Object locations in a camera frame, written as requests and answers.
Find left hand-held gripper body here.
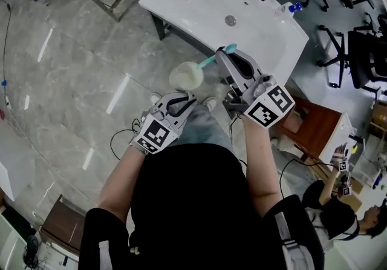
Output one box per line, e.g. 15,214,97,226
129,106,183,156

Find person's blue jeans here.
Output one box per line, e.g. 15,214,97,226
177,105,236,154

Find teal toothbrush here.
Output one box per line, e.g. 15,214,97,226
196,44,239,69

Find blue capped small bottle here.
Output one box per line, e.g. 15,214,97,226
274,1,304,18

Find black looped cable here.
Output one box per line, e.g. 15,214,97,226
109,117,143,161

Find person's right forearm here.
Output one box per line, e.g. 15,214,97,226
241,116,281,218

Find person's right white shoe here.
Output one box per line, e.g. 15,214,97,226
202,96,218,112

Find cardboard box with yellow label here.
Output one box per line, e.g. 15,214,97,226
369,99,387,132

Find person's black shirt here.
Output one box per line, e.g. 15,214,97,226
77,143,326,270

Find brown wooden sink cabinet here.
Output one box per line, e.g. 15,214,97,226
279,96,344,166

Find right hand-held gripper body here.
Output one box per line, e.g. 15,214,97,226
221,73,296,130

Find pale green plastic cup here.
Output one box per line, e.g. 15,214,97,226
168,61,204,93

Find thin black floor cable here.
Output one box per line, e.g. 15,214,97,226
0,0,16,118

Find person's left forearm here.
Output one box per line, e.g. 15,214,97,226
98,145,149,229

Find dark brown wooden cabinet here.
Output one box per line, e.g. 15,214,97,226
40,194,89,256

